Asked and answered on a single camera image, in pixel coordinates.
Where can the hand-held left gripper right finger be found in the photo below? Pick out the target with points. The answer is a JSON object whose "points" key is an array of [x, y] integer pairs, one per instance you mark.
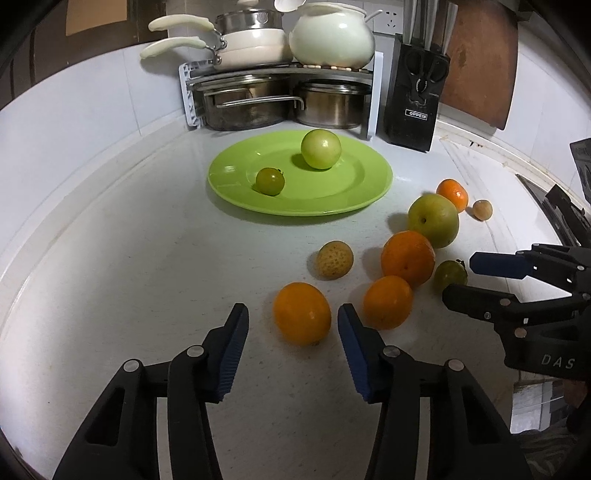
{"points": [[355, 350]]}

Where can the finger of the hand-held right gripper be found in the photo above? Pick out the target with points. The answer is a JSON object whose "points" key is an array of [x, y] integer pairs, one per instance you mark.
{"points": [[498, 264], [475, 300]]}

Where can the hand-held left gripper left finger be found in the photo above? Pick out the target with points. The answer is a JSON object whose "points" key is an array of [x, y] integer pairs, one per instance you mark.
{"points": [[233, 350]]}

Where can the small green fruit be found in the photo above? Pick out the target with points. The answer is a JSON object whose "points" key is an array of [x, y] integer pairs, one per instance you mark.
{"points": [[270, 181], [449, 273]]}

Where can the orange with stem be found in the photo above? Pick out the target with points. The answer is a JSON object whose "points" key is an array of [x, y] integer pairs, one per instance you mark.
{"points": [[302, 316]]}

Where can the green pear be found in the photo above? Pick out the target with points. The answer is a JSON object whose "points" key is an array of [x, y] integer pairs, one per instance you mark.
{"points": [[433, 220]]}

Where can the large orange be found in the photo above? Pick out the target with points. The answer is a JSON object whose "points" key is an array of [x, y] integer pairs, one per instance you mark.
{"points": [[407, 256]]}

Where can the small tangerine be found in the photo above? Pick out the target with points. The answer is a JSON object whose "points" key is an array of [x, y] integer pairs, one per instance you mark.
{"points": [[454, 194]]}

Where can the yellow bumpy lychee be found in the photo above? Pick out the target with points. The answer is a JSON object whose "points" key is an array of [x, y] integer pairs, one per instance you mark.
{"points": [[334, 260]]}

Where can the green plate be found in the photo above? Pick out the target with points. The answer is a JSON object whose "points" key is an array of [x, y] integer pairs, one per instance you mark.
{"points": [[346, 184]]}

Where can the small brown longan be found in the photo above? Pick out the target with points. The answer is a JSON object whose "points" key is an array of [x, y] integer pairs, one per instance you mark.
{"points": [[482, 210]]}

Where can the medium orange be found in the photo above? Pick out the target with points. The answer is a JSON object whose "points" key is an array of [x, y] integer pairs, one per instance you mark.
{"points": [[388, 302]]}

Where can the black knife block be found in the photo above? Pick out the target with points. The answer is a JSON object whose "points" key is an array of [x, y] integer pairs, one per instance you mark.
{"points": [[413, 129]]}

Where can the wooden cutting board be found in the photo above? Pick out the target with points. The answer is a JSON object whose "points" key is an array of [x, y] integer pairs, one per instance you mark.
{"points": [[482, 69]]}

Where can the black scissors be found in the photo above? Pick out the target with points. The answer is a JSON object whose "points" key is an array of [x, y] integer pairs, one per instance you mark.
{"points": [[422, 78]]}

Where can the round green apple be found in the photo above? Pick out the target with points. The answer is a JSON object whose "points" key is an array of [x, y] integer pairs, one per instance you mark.
{"points": [[321, 148]]}

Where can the round steel pot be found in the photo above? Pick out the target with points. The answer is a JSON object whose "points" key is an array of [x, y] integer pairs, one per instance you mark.
{"points": [[330, 106]]}

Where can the wooden bead trivet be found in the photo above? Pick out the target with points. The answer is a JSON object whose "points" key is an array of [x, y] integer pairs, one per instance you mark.
{"points": [[332, 67]]}

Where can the white pot rack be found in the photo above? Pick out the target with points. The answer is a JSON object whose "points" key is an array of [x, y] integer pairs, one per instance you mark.
{"points": [[189, 92]]}

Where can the white ceramic pot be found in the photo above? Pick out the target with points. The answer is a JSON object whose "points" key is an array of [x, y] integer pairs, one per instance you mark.
{"points": [[332, 39]]}

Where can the white ladle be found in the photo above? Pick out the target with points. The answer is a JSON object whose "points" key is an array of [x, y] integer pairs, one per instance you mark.
{"points": [[288, 4]]}

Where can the dark wooden cabinet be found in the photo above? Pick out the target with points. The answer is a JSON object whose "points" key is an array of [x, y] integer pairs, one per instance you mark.
{"points": [[46, 55]]}

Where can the white wall socket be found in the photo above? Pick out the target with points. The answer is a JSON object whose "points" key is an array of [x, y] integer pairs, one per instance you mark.
{"points": [[388, 16]]}

